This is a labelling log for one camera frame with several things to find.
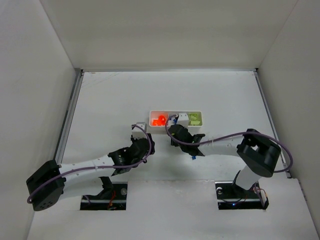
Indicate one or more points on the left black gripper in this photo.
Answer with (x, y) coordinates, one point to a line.
(144, 144)

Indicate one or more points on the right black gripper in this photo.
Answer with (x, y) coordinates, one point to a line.
(178, 131)

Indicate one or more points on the green lego brick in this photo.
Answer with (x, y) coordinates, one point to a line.
(195, 123)
(193, 116)

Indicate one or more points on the orange dome lego piece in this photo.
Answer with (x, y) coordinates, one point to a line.
(162, 119)

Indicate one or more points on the orange ring lego piece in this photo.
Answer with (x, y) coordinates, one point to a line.
(156, 122)

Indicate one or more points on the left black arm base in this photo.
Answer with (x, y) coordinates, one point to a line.
(112, 197)

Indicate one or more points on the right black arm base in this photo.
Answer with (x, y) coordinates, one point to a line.
(231, 197)

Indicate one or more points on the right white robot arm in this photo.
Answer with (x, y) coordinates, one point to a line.
(259, 153)

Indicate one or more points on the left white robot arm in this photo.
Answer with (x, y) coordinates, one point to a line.
(52, 182)

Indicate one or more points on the white three-compartment tray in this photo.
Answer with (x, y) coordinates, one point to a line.
(170, 115)

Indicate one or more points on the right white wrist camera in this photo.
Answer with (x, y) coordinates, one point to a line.
(183, 119)

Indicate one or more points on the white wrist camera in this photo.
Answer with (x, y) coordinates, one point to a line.
(139, 131)
(183, 119)

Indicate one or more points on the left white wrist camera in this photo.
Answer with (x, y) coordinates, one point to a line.
(139, 131)

